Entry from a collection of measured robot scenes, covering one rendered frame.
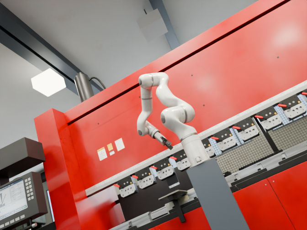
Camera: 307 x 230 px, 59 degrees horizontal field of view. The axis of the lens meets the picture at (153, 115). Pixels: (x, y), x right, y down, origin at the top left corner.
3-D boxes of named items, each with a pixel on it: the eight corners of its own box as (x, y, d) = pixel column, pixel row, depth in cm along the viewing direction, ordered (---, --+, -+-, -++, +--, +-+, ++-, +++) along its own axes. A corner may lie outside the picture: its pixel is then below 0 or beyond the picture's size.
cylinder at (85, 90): (79, 107, 307) (70, 75, 326) (91, 113, 328) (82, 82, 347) (103, 94, 300) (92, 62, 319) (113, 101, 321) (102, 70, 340)
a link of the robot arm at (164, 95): (174, 129, 177) (194, 124, 184) (178, 116, 169) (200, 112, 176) (144, 82, 208) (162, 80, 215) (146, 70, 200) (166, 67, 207)
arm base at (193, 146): (215, 156, 154) (201, 128, 162) (184, 170, 157) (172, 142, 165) (218, 162, 171) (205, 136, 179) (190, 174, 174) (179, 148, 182)
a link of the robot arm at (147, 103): (141, 101, 209) (144, 138, 217) (154, 96, 221) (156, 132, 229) (132, 99, 215) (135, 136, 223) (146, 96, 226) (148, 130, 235)
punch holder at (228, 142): (220, 151, 231) (212, 134, 238) (222, 153, 239) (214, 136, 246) (237, 143, 228) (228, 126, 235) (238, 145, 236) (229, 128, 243)
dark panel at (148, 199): (129, 234, 295) (117, 195, 313) (130, 233, 297) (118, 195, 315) (225, 192, 272) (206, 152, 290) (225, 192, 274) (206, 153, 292)
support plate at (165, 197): (158, 200, 215) (158, 198, 215) (169, 200, 238) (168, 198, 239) (178, 190, 211) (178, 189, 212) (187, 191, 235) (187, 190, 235)
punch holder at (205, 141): (199, 161, 236) (191, 144, 242) (201, 162, 243) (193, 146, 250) (215, 154, 232) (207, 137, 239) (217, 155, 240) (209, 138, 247)
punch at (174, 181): (169, 188, 242) (165, 178, 246) (170, 188, 244) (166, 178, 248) (179, 183, 240) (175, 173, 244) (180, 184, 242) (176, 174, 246)
